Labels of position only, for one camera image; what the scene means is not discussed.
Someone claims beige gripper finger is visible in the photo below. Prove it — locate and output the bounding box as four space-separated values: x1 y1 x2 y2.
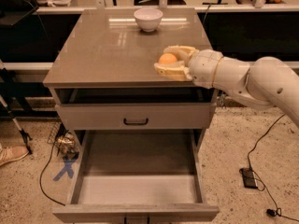
154 61 192 81
164 46 198 63

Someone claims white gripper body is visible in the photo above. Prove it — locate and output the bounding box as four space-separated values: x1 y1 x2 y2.
188 49 223 89

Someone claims orange fruit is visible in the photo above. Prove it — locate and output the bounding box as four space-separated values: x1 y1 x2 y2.
158 53 178 64

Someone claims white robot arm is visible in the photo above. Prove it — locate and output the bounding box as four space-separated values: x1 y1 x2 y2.
154 46 299 126

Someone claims grey drawer cabinet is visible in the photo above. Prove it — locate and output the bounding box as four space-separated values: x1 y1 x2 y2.
44 7 217 147

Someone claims open grey drawer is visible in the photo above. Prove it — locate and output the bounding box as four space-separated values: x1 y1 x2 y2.
53 130 219 224

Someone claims white ceramic bowl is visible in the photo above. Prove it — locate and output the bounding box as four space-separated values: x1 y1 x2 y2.
134 7 164 32

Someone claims black power adapter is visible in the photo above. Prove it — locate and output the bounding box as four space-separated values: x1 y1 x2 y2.
239 168 258 189

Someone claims blue tape cross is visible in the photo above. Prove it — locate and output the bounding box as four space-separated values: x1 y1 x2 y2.
53 153 78 181

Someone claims tripod leg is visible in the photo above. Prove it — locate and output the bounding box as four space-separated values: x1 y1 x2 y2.
0 94 32 154

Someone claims beige shoe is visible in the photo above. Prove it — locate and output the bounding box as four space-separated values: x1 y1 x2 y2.
0 145 29 166

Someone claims black drawer handle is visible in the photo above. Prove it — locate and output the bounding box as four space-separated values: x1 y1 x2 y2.
123 118 149 126

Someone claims wire basket with items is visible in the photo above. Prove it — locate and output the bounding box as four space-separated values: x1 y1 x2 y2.
47 122 79 155

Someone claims black cable left floor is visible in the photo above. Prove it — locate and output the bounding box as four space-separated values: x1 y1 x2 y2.
38 137 67 207

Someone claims black cable floor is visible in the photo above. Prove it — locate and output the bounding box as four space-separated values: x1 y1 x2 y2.
38 137 67 207
247 114 299 222

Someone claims black cable right floor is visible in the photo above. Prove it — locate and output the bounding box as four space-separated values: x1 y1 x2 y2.
247 114 299 222

